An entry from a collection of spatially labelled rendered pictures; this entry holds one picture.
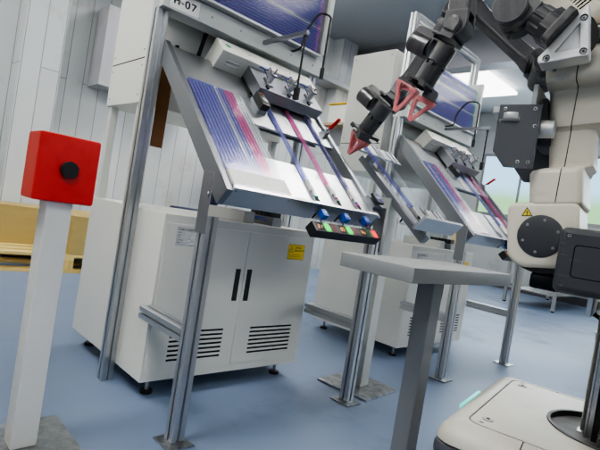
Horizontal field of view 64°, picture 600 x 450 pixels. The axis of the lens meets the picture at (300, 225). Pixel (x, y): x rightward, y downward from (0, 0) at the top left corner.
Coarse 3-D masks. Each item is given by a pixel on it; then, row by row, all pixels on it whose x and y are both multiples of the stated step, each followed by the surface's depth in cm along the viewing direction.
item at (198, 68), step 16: (176, 48) 169; (192, 64) 169; (208, 64) 177; (208, 80) 168; (224, 80) 176; (240, 80) 185; (272, 112) 184; (272, 128) 175; (288, 128) 184; (304, 128) 193; (320, 128) 203
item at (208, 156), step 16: (176, 64) 159; (176, 80) 157; (176, 96) 156; (192, 96) 151; (192, 112) 147; (192, 128) 146; (208, 144) 139; (208, 160) 138; (224, 176) 133; (224, 192) 131
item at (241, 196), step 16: (240, 192) 133; (256, 192) 136; (256, 208) 142; (272, 208) 146; (288, 208) 149; (304, 208) 153; (320, 208) 156; (336, 208) 160; (352, 208) 166; (352, 224) 174
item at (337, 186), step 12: (288, 168) 162; (288, 180) 156; (300, 180) 161; (312, 180) 167; (336, 180) 179; (348, 180) 186; (300, 192) 156; (324, 192) 167; (336, 192) 172; (336, 204) 165; (348, 204) 172; (360, 204) 178
